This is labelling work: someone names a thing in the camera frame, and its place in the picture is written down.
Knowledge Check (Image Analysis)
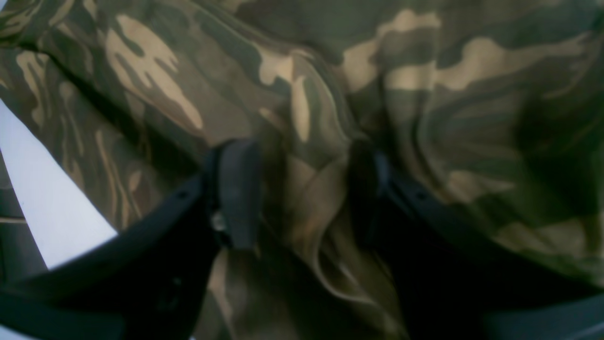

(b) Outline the camouflage T-shirt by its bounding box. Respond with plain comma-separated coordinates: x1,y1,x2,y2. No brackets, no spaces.
1,0,603,340

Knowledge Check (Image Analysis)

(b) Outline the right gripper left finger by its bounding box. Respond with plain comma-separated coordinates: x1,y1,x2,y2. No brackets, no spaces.
1,139,261,340

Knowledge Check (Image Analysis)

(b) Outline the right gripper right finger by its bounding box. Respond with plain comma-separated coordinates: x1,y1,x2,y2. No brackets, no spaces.
352,141,604,340

